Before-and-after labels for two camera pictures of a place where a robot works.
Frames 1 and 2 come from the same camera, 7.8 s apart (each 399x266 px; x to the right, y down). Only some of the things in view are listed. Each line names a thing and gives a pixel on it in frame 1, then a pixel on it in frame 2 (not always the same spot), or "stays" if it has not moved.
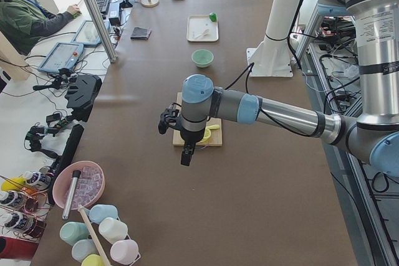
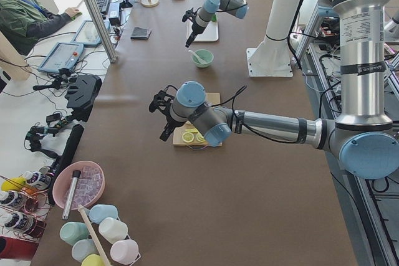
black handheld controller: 60,81 stays
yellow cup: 93,260 stays
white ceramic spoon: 206,33 → 199,59
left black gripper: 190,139 → 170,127
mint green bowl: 202,58 stays
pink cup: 124,252 stays
